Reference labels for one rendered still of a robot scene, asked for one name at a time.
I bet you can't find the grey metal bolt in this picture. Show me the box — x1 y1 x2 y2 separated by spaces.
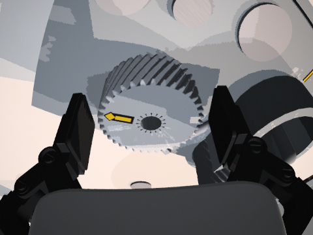
161 120 210 155

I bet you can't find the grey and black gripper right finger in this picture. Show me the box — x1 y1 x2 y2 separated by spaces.
208 86 313 235

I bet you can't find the grey toothed gear with yellow arrow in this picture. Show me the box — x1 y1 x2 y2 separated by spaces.
97 54 204 153

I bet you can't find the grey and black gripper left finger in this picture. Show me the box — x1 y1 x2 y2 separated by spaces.
0 93 95 235

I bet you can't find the dark grey square base block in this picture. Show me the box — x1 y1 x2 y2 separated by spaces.
31 0 313 185

